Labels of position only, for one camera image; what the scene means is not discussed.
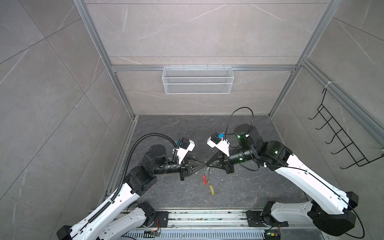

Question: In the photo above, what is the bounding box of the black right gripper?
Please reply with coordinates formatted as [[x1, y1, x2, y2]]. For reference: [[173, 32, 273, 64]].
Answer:
[[205, 146, 256, 174]]

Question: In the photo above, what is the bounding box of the yellow key tag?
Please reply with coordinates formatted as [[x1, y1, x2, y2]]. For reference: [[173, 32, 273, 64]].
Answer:
[[209, 185, 215, 196]]

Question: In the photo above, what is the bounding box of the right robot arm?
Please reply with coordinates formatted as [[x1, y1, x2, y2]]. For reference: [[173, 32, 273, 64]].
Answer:
[[207, 124, 359, 237]]

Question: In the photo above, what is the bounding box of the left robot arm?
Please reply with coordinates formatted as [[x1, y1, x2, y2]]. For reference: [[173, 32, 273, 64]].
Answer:
[[57, 142, 205, 240]]

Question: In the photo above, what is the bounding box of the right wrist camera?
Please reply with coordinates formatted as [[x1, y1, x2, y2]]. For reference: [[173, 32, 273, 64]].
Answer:
[[207, 132, 230, 157]]

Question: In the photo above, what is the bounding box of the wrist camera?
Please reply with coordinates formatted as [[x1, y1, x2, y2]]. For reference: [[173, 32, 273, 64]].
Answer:
[[176, 138, 195, 165], [207, 132, 230, 157]]

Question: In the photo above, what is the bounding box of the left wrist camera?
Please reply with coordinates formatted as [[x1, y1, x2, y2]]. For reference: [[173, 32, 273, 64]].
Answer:
[[176, 138, 195, 165]]

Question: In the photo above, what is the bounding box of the black right camera cable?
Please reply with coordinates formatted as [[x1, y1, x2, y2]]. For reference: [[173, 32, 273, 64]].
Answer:
[[224, 106, 255, 139]]

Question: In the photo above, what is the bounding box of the black corrugated cable conduit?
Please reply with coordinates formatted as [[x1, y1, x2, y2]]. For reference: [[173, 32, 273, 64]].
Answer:
[[110, 133, 178, 202]]

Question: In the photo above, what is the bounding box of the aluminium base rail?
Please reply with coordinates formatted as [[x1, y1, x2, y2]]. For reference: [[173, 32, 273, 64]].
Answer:
[[80, 208, 334, 231]]

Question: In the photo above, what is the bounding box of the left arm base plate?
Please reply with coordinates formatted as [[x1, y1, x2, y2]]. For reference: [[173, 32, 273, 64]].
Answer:
[[141, 211, 170, 229]]

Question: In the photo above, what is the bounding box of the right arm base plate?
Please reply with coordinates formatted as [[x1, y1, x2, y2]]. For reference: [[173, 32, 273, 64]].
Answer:
[[245, 210, 289, 227]]

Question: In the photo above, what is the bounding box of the white wire mesh basket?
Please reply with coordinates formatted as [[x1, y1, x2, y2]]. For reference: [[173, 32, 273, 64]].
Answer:
[[162, 67, 235, 95]]

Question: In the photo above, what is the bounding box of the black wire hook rack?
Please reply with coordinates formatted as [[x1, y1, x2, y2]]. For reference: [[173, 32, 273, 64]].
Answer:
[[309, 88, 384, 170]]

